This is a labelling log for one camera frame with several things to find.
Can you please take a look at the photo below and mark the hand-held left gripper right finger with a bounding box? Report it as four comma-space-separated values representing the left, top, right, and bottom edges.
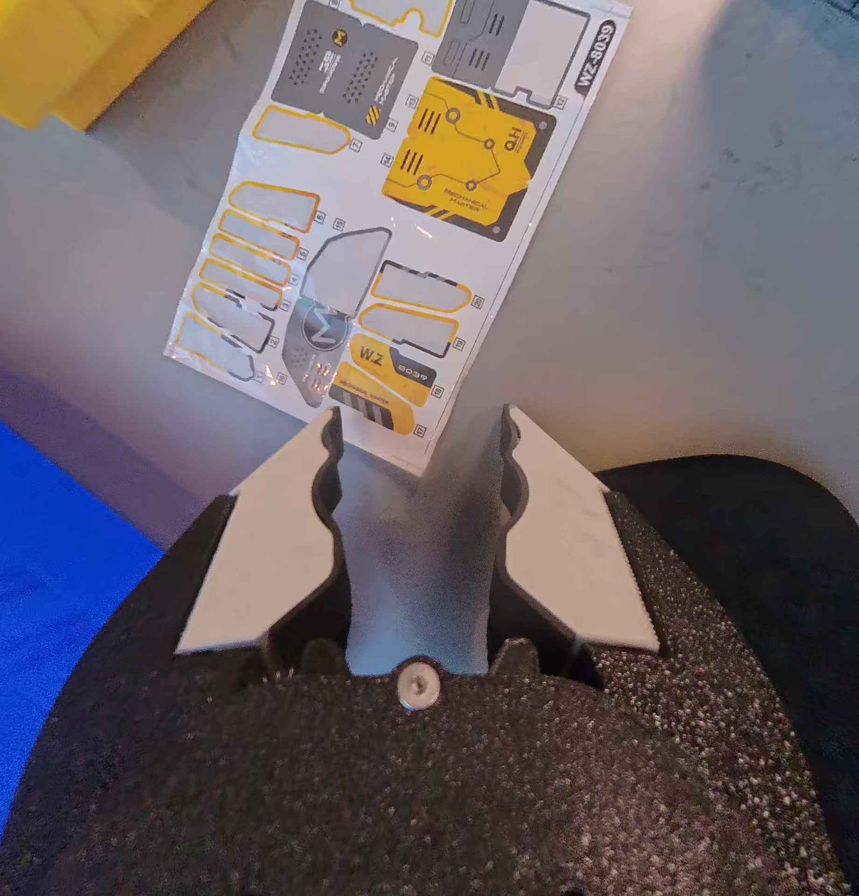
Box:
486, 403, 663, 676

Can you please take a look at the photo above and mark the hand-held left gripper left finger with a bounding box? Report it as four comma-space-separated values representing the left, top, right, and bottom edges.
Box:
175, 406, 352, 679

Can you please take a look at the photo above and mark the white sticker sheet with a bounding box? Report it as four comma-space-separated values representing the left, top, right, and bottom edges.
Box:
162, 0, 635, 478

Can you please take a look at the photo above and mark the blue storage bin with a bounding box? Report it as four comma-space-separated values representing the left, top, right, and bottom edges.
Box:
0, 405, 166, 848

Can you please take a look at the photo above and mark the black mesh office chair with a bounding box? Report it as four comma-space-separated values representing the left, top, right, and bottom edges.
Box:
596, 454, 859, 896

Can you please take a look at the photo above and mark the yellow plastic storage bin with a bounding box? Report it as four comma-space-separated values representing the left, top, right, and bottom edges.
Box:
0, 0, 215, 134

